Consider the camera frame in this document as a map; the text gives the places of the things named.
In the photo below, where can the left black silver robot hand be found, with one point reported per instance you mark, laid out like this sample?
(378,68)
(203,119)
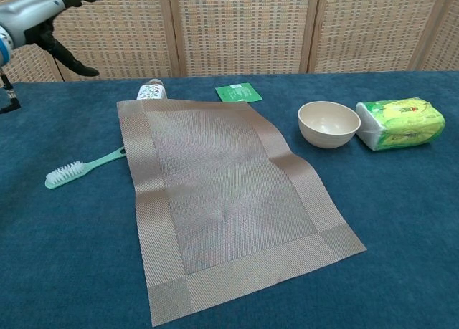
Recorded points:
(32,15)

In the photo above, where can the brown woven placemat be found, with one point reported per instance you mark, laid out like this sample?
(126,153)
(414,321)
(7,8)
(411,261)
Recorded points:
(222,185)

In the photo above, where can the beige round bowl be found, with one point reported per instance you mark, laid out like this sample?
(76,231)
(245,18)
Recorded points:
(328,128)

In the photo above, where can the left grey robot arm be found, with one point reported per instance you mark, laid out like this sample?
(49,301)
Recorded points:
(3,46)

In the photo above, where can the tea bottle with printed label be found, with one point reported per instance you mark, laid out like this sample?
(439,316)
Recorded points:
(152,91)

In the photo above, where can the mint green scrub brush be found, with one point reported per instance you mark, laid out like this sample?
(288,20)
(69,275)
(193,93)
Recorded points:
(71,171)

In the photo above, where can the woven bamboo folding screen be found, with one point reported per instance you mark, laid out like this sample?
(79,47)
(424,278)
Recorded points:
(244,28)

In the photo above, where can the green square sachet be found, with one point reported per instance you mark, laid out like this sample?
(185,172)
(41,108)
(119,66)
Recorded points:
(238,92)

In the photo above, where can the teal carpet table cover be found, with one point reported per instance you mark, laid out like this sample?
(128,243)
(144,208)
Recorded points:
(64,253)

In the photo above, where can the green yellow tissue pack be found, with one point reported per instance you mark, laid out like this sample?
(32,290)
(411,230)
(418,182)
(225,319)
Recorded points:
(401,124)

